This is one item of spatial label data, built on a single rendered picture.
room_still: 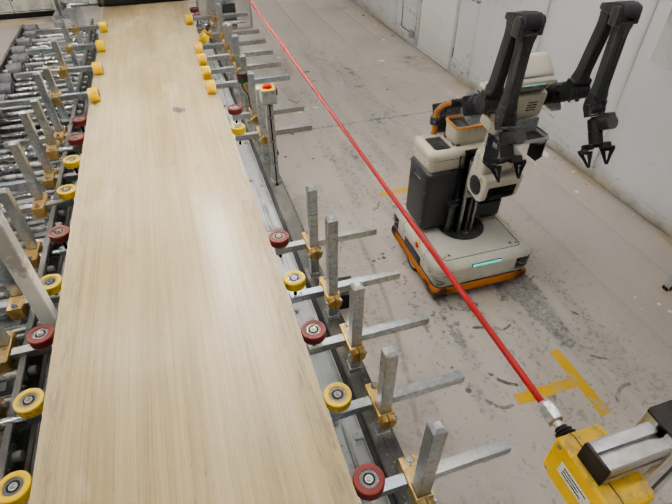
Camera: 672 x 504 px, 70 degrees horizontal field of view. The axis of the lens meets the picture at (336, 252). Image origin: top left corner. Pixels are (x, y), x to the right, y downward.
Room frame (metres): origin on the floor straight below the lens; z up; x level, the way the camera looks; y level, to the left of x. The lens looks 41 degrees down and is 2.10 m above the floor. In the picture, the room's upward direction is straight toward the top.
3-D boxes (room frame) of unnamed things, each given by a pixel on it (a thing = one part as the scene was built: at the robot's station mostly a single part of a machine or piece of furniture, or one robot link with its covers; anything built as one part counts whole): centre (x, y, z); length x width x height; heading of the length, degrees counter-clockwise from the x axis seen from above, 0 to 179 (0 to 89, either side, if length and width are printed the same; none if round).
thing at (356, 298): (1.01, -0.06, 0.87); 0.04 x 0.04 x 0.48; 18
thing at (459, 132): (2.47, -0.73, 0.87); 0.23 x 0.15 x 0.11; 107
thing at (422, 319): (1.07, -0.12, 0.81); 0.43 x 0.03 x 0.04; 108
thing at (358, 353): (1.03, -0.06, 0.81); 0.14 x 0.06 x 0.05; 18
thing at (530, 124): (2.09, -0.85, 0.99); 0.28 x 0.16 x 0.22; 107
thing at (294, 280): (1.25, 0.15, 0.85); 0.08 x 0.08 x 0.11
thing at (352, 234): (1.55, 0.04, 0.83); 0.43 x 0.03 x 0.04; 108
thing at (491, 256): (2.36, -0.77, 0.16); 0.67 x 0.64 x 0.25; 17
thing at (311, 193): (1.49, 0.09, 0.90); 0.04 x 0.04 x 0.48; 18
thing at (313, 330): (1.01, 0.07, 0.85); 0.08 x 0.08 x 0.11
